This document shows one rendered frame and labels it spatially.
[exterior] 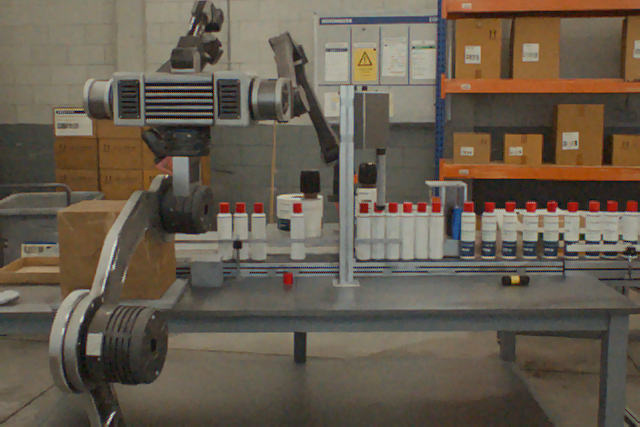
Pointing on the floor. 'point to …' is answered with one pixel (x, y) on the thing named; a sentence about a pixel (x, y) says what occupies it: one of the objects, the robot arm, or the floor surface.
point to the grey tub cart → (33, 219)
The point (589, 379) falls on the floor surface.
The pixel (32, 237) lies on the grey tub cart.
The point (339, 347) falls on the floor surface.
